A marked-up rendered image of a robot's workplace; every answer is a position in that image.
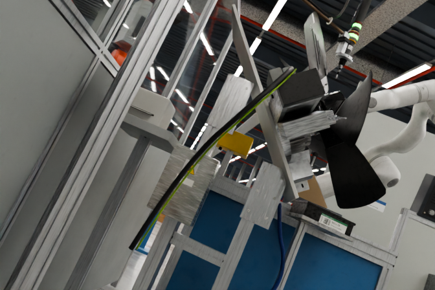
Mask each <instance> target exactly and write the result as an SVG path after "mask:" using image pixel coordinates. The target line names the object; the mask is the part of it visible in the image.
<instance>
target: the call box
mask: <svg viewBox="0 0 435 290"><path fill-rule="evenodd" d="M253 141H254V139H253V138H251V137H248V136H246V135H244V134H242V133H239V132H237V131H234V132H233V134H232V135H231V134H229V133H226V134H225V135H224V136H223V137H222V138H221V139H220V140H218V142H217V144H216V147H218V150H225V151H227V150H230V151H233V152H234V153H233V154H234V155H237V156H238V157H241V158H243V159H246V158H247V156H248V154H249V152H250V150H251V147H252V144H253Z"/></svg>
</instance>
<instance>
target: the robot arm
mask: <svg viewBox="0 0 435 290"><path fill-rule="evenodd" d="M413 104H414V107H413V110H412V116H411V119H410V122H409V123H408V125H407V126H406V127H405V128H404V129H403V130H402V131H401V132H400V133H399V134H398V135H397V136H395V137H394V138H393V139H391V140H389V141H388V142H385V143H382V144H379V145H376V146H373V147H371V148H369V149H367V150H366V151H365V153H364V156H365V158H366V159H367V161H368V162H369V163H370V165H371V166H372V168H373V169H374V171H375V172H376V174H377V175H378V177H379V178H380V180H381V182H382V183H383V185H384V186H385V188H391V187H393V186H395V185H396V184H397V183H398V182H399V181H400V178H401V174H400V172H399V170H398V169H397V167H396V166H395V164H394V163H393V162H392V160H391V159H390V158H389V155H390V154H391V153H407V152H409V151H411V150H412V149H414V148H415V147H416V146H417V145H418V144H419V143H420V142H421V141H422V140H423V139H424V138H425V135H426V123H427V120H428V118H429V119H430V120H431V121H432V122H433V123H434V124H435V80H427V81H423V82H418V83H415V84H410V85H405V86H402V87H397V88H395V89H385V90H382V91H378V92H375V93H371V97H370V103H369V107H368V112H367V114H368V113H371V112H374V111H380V110H384V109H396V108H400V107H405V106H410V105H413ZM315 178H316V180H317V183H318V186H319V188H320V191H321V192H322V195H323V197H324V200H325V198H327V197H331V196H333V195H335V193H334V189H333V185H332V181H331V175H330V172H328V173H325V174H322V175H319V176H317V177H316V176H315Z"/></svg>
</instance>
